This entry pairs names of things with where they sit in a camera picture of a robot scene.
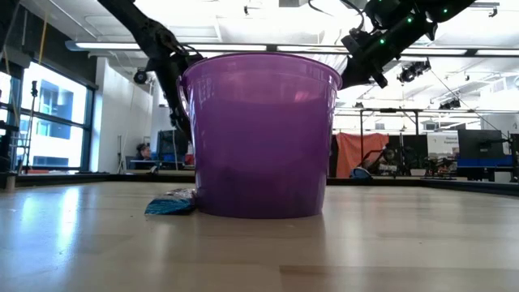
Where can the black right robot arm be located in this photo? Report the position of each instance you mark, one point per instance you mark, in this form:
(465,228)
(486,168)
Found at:
(425,12)

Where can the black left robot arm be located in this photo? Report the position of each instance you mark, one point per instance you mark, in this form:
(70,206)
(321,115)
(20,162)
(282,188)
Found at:
(150,32)

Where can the blue white candy bar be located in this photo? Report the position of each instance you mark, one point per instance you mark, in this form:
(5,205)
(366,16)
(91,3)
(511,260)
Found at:
(170,203)

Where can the black ceiling track light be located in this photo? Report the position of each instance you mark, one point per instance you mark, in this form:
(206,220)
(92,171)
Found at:
(413,71)
(450,104)

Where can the black computer monitor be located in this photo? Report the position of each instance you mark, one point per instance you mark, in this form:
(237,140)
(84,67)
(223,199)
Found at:
(166,144)

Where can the person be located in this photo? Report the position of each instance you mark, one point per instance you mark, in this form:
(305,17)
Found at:
(142,153)

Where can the overhead light bar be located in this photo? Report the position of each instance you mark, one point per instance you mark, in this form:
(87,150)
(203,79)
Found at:
(101,45)

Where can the orange cloth partition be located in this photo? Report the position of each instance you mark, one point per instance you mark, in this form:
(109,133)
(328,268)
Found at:
(357,150)

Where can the purple plastic bucket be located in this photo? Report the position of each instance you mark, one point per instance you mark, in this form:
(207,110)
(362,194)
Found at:
(259,142)

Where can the large glass window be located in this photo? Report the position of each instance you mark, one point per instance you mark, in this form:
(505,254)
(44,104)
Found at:
(57,117)

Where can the blue round object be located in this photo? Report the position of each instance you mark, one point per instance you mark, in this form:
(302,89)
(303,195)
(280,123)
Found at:
(360,173)

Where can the black tripod stand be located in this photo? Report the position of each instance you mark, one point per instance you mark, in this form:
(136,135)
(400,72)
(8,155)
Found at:
(34,91)

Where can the large black monitor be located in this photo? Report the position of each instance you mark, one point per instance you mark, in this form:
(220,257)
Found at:
(480,144)

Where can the blue desk panel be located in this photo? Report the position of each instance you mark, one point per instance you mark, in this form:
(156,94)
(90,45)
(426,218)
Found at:
(484,162)

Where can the black metal rack frame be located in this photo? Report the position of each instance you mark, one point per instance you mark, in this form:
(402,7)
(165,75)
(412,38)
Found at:
(389,110)

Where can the black aluminium table frame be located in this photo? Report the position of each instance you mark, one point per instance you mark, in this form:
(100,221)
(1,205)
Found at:
(81,178)

